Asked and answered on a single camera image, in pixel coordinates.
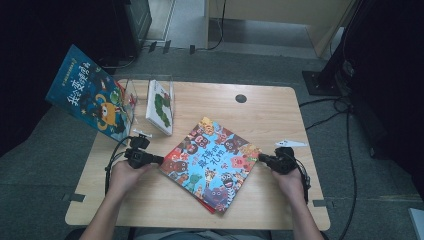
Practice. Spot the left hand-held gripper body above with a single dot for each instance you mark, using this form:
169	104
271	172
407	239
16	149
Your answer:
138	156

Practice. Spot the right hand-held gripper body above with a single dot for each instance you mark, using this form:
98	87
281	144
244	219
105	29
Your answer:
283	161

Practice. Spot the white caterpillar picture book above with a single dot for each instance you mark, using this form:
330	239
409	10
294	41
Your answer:
160	106

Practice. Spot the light blue monster picture book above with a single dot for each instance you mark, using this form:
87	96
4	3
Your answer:
210	163

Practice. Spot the clear acrylic book rack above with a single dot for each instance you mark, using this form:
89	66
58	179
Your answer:
170	100

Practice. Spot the red picture book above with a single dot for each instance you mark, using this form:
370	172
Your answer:
208	207

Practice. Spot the blue dinosaur picture book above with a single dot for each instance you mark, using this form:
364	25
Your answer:
83	90

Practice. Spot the person's right hand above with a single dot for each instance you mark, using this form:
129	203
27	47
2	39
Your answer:
290	183

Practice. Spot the person's left hand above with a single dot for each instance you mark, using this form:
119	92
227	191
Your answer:
126	178

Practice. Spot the black floor tape strip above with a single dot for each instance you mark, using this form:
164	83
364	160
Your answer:
322	203
77	197

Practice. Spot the black metal stand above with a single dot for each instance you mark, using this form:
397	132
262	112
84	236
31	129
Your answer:
328	80

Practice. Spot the black cabinet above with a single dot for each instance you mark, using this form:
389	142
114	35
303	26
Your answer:
133	26

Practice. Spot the beige wooden furniture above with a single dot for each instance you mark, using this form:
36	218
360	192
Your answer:
266	13

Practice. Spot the white object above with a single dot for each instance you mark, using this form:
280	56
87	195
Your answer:
417	223

